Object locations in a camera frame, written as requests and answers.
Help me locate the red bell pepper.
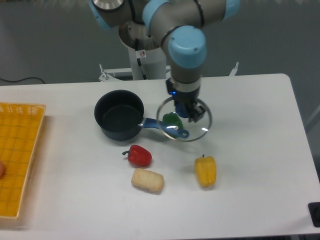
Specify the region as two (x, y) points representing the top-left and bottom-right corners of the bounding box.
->
(122, 145), (152, 167)

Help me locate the orange object in basket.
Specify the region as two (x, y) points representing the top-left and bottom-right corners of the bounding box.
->
(0, 161), (6, 178)

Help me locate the black cable on floor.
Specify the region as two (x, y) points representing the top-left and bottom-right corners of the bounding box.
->
(0, 76), (47, 84)

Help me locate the dark saucepan with blue handle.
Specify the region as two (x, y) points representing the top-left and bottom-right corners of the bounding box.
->
(94, 89), (190, 141)

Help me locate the white table leg bracket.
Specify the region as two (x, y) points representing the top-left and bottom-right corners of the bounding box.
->
(229, 61), (239, 77)

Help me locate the beige bread loaf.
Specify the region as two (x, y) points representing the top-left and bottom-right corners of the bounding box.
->
(131, 168), (165, 193)

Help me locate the black object at table edge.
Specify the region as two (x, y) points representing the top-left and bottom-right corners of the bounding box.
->
(308, 202), (320, 228)

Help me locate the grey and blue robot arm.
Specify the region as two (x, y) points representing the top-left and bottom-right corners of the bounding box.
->
(89, 0), (240, 123)

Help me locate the yellow woven basket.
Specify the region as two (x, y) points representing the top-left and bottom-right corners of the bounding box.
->
(0, 102), (46, 219)

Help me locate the yellow bell pepper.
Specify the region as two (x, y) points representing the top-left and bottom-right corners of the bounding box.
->
(194, 154), (217, 188)

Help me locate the green bell pepper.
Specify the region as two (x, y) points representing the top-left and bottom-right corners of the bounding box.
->
(162, 112), (184, 129)

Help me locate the glass lid with blue knob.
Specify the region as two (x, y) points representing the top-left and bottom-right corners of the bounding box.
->
(156, 97), (213, 142)

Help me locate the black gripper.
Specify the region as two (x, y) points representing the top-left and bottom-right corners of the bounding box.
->
(166, 78), (206, 123)

